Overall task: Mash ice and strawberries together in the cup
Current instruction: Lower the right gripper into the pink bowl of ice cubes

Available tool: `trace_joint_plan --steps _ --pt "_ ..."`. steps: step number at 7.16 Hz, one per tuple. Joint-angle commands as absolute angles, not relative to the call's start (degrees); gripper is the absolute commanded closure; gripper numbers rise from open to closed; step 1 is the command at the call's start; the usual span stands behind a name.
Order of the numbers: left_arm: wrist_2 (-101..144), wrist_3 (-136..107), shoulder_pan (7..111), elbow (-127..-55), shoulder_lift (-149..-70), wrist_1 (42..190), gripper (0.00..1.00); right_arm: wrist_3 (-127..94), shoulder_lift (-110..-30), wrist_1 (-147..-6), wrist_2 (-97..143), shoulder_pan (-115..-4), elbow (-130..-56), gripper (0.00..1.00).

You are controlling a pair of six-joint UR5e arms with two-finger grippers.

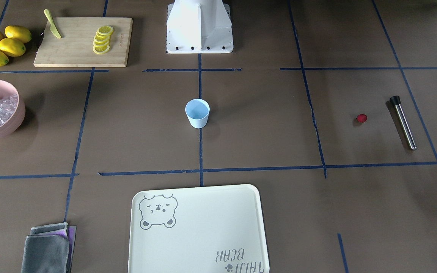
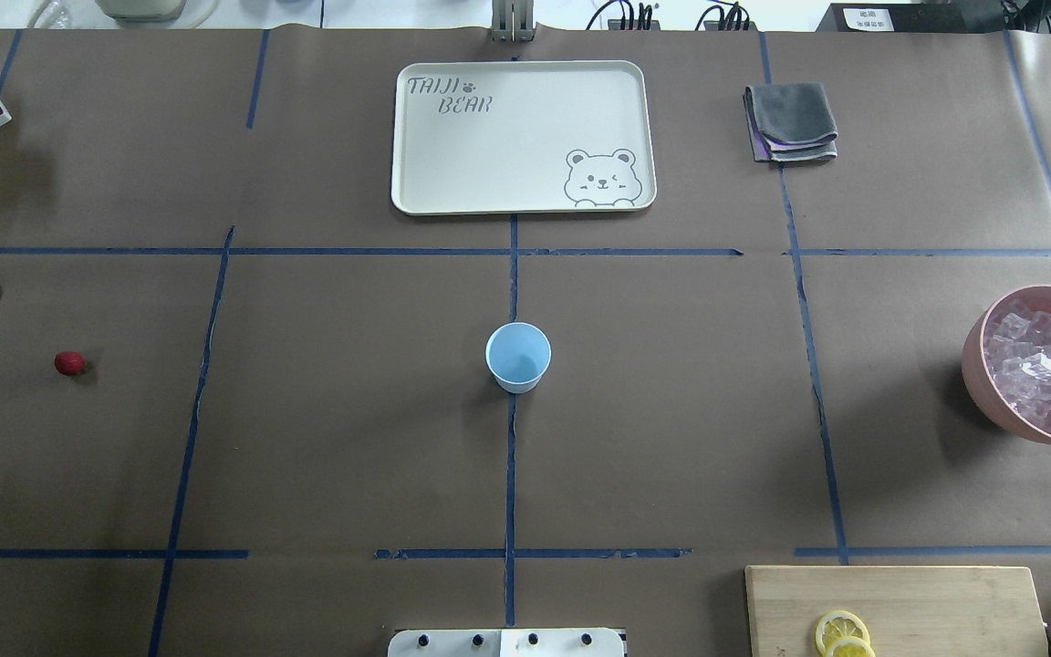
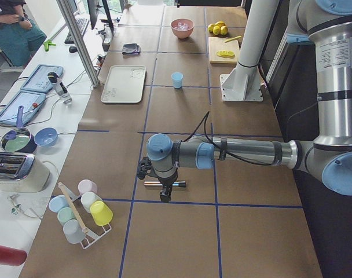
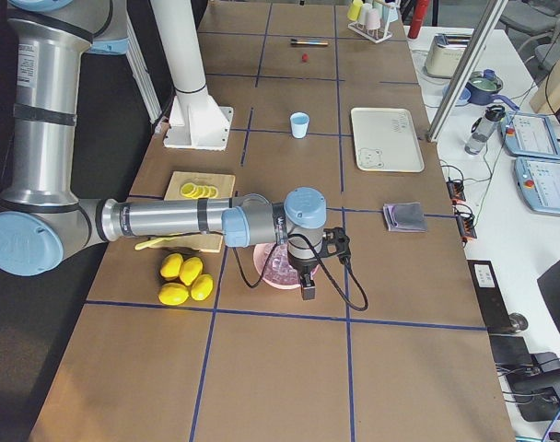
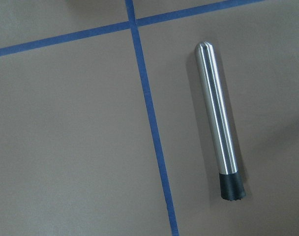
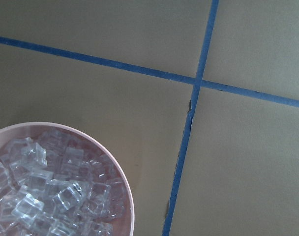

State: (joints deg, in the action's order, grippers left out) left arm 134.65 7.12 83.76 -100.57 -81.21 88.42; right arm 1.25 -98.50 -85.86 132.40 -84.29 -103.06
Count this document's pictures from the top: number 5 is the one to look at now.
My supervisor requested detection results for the steel muddler with black tip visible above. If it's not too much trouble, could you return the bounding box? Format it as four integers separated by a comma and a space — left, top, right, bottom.
195, 42, 246, 201

